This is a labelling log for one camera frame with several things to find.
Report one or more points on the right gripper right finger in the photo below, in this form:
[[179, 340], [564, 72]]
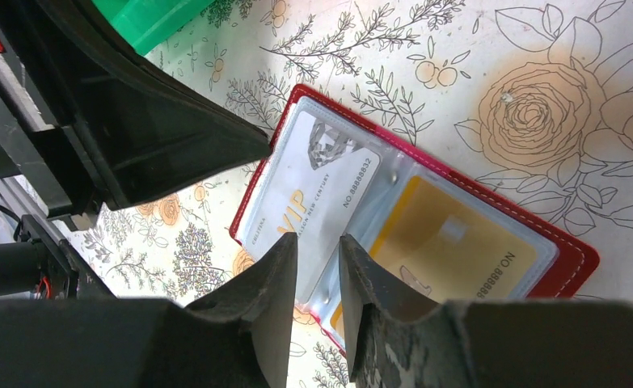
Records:
[[397, 337]]

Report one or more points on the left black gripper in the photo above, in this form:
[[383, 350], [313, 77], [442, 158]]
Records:
[[86, 121]]

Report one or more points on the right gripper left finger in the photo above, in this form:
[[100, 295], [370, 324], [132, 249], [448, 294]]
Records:
[[238, 335]]

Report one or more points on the gold credit card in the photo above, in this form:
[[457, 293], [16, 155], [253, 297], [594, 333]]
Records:
[[445, 244]]

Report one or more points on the green plastic bin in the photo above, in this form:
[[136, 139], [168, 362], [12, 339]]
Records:
[[146, 23]]

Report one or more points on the red leather card holder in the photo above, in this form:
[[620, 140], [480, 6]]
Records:
[[569, 264]]

